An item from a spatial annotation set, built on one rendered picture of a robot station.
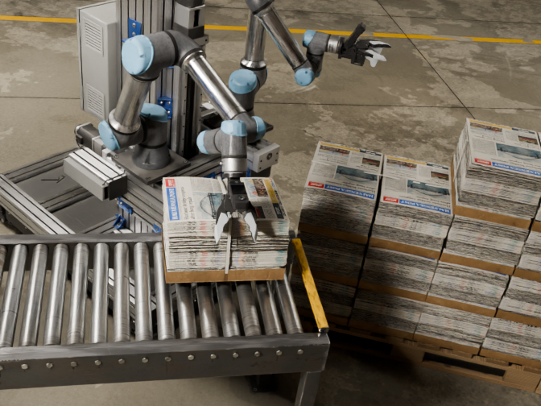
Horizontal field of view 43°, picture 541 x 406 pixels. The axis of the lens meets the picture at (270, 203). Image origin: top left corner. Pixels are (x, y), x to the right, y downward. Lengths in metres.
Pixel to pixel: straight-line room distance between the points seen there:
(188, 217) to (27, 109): 2.92
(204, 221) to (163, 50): 0.58
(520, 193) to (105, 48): 1.72
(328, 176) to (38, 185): 1.61
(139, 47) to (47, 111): 2.62
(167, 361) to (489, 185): 1.34
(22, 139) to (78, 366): 2.65
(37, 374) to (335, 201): 1.29
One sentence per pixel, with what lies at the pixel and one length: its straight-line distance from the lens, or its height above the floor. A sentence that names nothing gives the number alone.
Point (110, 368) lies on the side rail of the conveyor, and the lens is 2.06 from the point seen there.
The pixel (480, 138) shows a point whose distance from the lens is 2.80.
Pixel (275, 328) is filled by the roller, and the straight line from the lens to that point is 2.12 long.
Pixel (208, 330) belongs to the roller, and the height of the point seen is 0.80.
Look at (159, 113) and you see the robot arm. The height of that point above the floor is 1.04.
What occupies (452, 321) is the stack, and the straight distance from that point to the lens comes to 3.06.
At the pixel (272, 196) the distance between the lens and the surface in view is 2.22.
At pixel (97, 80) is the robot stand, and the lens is 3.06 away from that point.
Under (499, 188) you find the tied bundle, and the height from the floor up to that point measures 0.99.
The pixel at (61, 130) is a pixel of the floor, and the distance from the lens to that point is 4.60.
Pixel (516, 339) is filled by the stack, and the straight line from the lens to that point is 3.14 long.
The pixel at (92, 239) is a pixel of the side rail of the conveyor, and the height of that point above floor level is 0.80.
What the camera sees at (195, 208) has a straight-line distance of 2.12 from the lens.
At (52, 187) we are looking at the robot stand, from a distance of 3.70.
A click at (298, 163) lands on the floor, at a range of 4.40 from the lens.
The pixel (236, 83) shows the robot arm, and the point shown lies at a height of 1.03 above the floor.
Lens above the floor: 2.30
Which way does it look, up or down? 35 degrees down
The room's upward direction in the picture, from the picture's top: 8 degrees clockwise
